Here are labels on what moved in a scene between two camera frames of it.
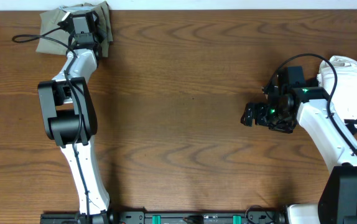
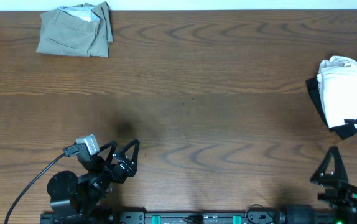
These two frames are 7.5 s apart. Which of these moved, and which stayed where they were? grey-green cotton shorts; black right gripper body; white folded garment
Moved: black right gripper body
Stayed: grey-green cotton shorts; white folded garment
